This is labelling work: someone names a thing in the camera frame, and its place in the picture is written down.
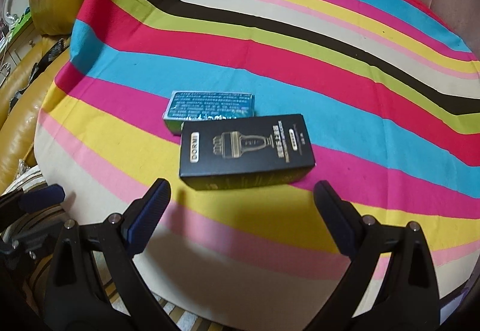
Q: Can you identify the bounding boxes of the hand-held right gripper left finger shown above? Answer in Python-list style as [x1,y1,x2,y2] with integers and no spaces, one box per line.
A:
[44,177,171,331]

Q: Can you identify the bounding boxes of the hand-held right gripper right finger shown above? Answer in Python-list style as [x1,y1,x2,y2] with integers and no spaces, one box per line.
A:
[311,181,441,331]

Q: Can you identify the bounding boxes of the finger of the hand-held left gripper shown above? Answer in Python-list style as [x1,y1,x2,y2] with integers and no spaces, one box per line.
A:
[0,183,65,212]
[0,226,46,260]

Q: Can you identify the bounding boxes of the black box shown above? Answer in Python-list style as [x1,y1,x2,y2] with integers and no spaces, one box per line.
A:
[179,114,316,191]

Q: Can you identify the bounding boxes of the blue box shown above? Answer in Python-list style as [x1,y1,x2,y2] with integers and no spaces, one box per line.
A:
[162,90,259,134]

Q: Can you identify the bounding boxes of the gold striped cushion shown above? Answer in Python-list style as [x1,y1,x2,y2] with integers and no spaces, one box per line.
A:
[0,165,196,331]

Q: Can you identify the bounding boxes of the dark patterned cloth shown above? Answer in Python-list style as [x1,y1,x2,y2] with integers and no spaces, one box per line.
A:
[32,36,72,99]

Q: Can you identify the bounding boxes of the white furniture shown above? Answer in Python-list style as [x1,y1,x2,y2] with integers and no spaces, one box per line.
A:
[0,5,36,92]

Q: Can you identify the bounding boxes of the rainbow striped cloth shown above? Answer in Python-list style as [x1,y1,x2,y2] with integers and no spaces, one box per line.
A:
[34,0,480,311]

